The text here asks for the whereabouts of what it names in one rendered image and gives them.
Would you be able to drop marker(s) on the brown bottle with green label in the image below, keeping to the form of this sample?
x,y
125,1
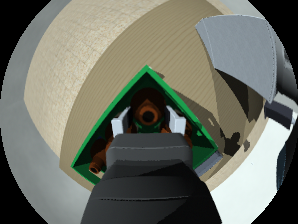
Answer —
x,y
145,102

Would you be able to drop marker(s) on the green plastic crate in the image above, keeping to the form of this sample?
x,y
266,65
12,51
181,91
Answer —
x,y
202,149

